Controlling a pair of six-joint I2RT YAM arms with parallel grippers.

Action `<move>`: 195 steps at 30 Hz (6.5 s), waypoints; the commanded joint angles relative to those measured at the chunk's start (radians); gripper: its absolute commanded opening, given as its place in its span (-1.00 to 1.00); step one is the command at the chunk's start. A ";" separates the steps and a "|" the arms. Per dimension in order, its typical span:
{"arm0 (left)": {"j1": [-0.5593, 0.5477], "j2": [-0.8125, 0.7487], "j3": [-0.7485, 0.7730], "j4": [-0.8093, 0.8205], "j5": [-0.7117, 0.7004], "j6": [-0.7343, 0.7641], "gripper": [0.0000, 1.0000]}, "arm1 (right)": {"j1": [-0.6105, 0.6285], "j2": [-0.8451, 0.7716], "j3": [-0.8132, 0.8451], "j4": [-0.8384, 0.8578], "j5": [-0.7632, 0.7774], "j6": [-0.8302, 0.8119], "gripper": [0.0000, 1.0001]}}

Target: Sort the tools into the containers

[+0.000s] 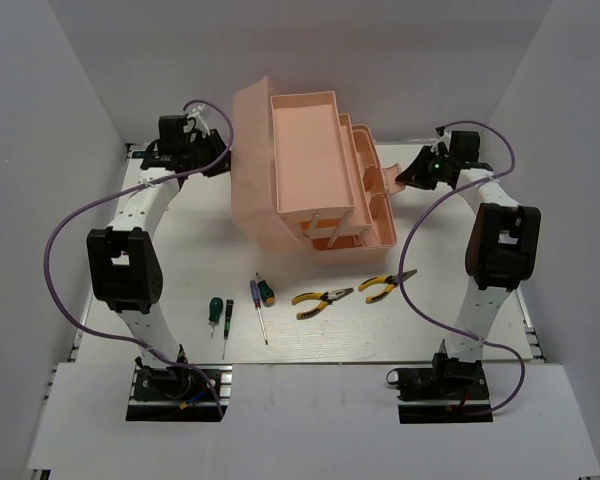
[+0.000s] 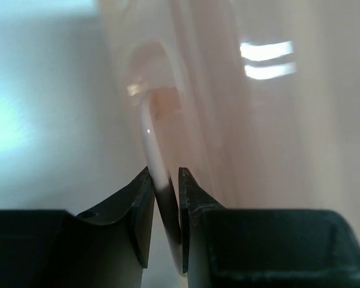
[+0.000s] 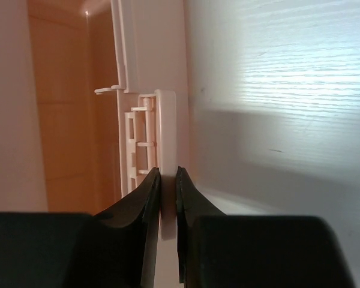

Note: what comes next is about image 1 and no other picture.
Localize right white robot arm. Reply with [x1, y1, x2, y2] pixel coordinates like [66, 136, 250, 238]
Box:
[395, 127, 541, 366]

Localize thin green precision screwdriver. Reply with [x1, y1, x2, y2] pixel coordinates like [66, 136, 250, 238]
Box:
[222, 299, 234, 359]

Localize yellow needle-nose pliers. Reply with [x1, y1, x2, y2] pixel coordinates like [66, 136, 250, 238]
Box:
[357, 268, 419, 305]

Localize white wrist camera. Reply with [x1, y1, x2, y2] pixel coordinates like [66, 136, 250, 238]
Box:
[431, 125, 452, 157]
[185, 104, 211, 137]

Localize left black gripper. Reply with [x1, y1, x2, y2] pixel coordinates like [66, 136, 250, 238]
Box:
[182, 128, 245, 177]

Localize pink plastic toolbox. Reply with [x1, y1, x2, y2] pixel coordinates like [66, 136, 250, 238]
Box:
[230, 77, 404, 266]

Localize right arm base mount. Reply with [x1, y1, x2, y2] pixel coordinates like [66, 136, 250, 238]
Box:
[385, 367, 493, 425]

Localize green orange stubby screwdriver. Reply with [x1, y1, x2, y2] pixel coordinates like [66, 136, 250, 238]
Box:
[255, 273, 275, 307]

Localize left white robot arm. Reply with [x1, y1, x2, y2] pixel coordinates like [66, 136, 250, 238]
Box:
[86, 115, 231, 399]

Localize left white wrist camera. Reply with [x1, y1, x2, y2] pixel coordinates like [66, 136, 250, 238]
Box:
[185, 104, 211, 137]

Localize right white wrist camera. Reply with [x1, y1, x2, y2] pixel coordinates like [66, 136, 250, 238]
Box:
[431, 125, 452, 157]

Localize blue red long screwdriver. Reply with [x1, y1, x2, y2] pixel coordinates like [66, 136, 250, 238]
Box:
[249, 280, 269, 345]

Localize yellow combination pliers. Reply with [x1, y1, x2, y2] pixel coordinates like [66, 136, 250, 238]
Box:
[291, 288, 354, 320]

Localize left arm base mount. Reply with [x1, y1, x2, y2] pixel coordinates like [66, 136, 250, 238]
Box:
[125, 365, 233, 423]

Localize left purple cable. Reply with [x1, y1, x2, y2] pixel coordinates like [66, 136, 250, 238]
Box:
[44, 100, 235, 419]

